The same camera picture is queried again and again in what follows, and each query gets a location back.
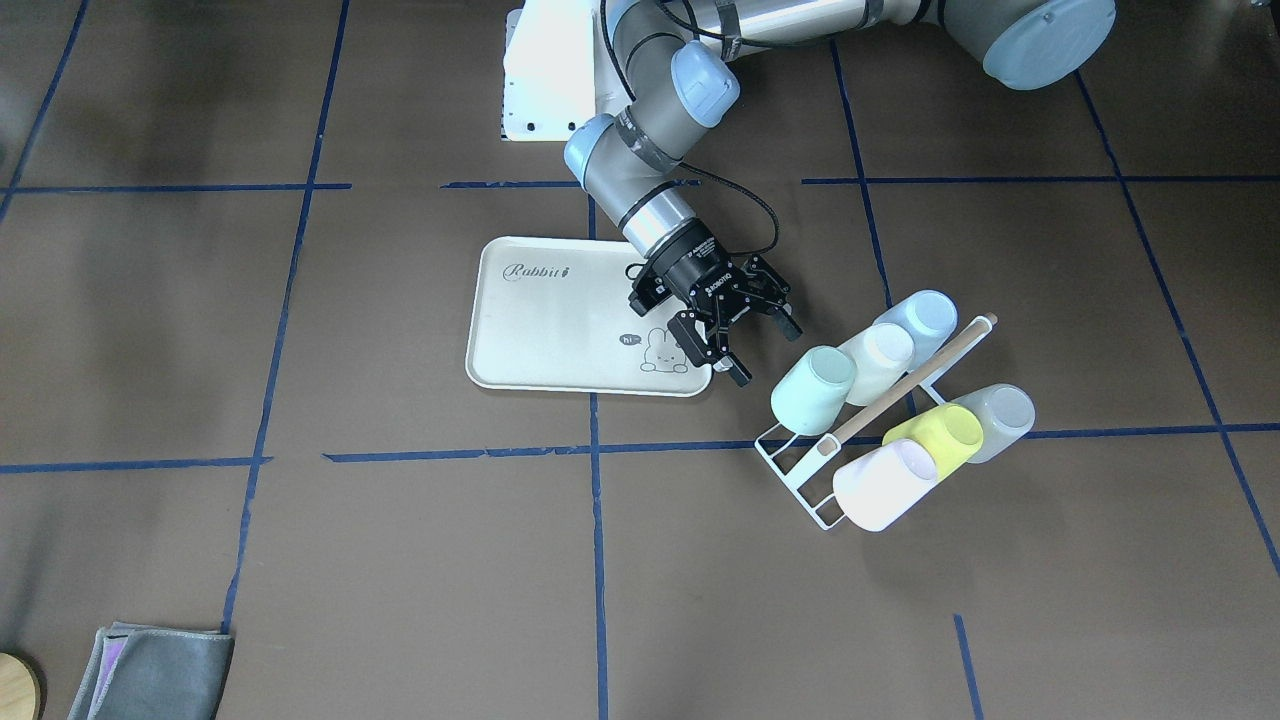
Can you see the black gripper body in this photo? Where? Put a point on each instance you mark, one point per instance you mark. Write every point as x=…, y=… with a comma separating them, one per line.
x=697, y=263

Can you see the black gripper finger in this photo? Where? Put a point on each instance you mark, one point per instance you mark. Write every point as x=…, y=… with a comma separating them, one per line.
x=767, y=292
x=705, y=339

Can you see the cream rabbit tray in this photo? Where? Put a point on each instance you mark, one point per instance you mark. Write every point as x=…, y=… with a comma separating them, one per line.
x=553, y=315

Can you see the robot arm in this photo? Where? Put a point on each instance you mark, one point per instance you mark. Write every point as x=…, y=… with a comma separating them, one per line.
x=743, y=76

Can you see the mint green cup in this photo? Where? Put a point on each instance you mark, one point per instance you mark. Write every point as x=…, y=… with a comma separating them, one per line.
x=810, y=395

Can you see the cream white cup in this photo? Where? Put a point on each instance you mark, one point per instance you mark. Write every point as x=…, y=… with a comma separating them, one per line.
x=881, y=355

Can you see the light blue cup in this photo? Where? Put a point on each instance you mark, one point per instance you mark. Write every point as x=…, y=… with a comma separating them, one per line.
x=929, y=316

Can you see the pink cup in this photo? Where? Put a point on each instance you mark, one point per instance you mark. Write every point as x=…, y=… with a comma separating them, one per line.
x=878, y=488

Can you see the yellow cup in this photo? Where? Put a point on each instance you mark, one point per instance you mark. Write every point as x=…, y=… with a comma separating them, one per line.
x=951, y=433

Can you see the grey cup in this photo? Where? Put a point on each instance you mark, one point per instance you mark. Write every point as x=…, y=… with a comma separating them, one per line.
x=1005, y=414

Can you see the grey folded cloth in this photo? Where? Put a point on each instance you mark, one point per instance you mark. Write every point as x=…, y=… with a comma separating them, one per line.
x=153, y=672

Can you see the wooden mug tree stand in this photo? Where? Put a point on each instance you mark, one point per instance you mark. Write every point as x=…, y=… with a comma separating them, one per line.
x=21, y=695

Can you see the white wire cup rack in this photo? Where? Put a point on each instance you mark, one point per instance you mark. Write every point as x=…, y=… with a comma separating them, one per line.
x=823, y=449

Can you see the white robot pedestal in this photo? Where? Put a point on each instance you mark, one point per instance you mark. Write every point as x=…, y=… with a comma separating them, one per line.
x=572, y=66

